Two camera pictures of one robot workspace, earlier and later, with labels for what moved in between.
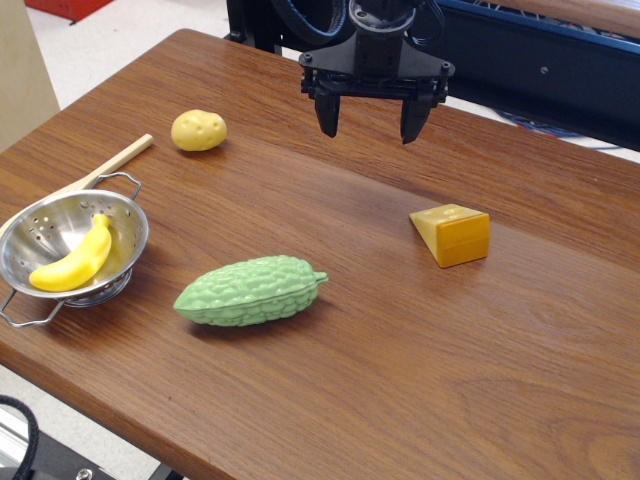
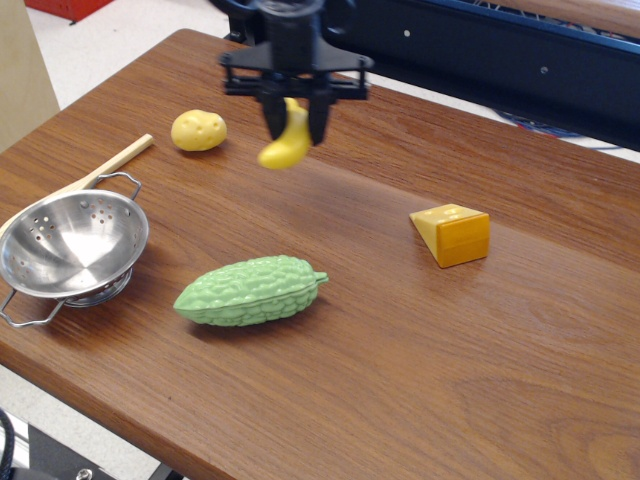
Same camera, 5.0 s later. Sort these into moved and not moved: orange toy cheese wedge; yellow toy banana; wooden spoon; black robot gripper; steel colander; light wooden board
Moved: black robot gripper; yellow toy banana
Not moved: wooden spoon; orange toy cheese wedge; steel colander; light wooden board
